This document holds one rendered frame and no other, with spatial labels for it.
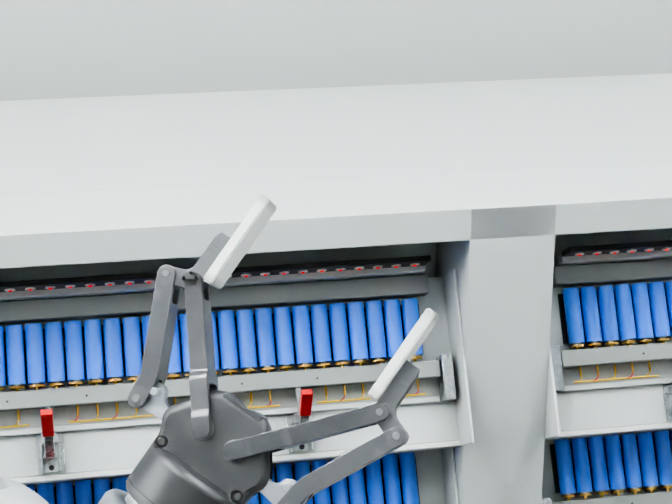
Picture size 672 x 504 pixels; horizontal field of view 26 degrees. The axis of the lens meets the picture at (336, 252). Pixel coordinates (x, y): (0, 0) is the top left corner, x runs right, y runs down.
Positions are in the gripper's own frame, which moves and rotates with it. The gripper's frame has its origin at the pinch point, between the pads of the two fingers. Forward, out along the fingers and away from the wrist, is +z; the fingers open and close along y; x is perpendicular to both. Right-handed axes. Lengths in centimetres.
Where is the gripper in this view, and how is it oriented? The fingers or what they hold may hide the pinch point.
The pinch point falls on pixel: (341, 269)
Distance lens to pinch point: 97.9
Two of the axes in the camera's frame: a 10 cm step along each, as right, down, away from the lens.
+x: 1.4, 1.5, 9.8
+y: -8.1, -5.5, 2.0
